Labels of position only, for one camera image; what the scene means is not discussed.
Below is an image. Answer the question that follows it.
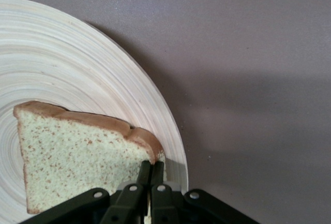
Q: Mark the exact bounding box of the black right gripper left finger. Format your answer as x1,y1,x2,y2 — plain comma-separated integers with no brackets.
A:
23,160,152,224

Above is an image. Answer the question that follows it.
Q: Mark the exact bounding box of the round light wooden plate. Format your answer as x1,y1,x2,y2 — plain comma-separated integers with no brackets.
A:
0,0,188,224

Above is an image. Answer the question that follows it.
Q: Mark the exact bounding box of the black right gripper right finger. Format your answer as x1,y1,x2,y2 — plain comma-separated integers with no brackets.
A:
151,161,259,224

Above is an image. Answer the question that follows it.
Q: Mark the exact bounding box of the brown table cover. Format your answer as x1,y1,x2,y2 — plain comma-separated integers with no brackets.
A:
0,0,331,224

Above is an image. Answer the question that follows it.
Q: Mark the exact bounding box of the slice of brown bread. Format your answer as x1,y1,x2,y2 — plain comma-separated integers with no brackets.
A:
12,100,167,224

